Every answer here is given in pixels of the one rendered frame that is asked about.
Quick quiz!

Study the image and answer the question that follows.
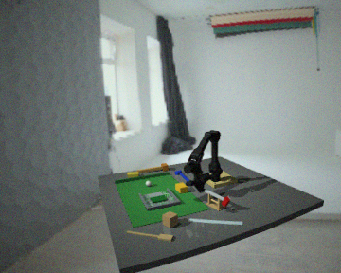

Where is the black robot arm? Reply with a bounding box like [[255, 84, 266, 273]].
[[184, 130, 223, 182]]

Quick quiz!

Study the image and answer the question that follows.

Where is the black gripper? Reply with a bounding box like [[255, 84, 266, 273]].
[[186, 170, 212, 193]]

